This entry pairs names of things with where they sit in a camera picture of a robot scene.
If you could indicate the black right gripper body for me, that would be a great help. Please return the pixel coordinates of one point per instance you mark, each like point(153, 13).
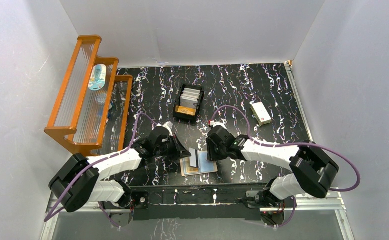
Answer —
point(216, 153)

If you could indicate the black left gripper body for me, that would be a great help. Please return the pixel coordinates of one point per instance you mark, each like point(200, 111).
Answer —
point(175, 147)

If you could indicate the white magnetic stripe card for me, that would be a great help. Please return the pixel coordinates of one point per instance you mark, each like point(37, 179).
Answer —
point(194, 158)

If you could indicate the black plastic card bin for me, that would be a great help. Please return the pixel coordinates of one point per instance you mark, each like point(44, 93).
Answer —
point(180, 101)

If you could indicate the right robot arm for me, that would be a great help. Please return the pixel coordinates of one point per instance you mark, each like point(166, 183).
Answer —
point(312, 170)

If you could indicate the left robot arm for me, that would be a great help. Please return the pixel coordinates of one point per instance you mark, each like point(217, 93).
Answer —
point(85, 180)

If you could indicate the stack of white cards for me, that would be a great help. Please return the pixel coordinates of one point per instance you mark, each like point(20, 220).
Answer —
point(192, 94)

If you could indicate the white cardboard box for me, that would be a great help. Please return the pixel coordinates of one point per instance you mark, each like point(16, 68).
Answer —
point(260, 113)

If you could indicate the blue items on rack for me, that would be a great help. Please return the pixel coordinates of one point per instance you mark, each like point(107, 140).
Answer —
point(101, 100)

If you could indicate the orange wooden tiered rack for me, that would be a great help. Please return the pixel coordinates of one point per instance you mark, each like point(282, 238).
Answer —
point(74, 122)

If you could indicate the blue white blister pack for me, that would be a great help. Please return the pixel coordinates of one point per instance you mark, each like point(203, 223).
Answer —
point(98, 77)

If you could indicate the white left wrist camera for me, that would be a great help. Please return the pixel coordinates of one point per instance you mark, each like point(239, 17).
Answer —
point(169, 125)

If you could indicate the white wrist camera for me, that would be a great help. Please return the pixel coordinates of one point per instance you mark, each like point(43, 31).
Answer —
point(169, 125)
point(213, 124)

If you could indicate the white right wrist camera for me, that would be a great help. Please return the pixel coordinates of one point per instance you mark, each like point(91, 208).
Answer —
point(213, 124)

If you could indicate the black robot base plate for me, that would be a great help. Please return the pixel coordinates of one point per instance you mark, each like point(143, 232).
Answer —
point(218, 201)

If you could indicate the aluminium frame rail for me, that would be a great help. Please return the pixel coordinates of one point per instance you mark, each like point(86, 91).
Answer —
point(303, 202)

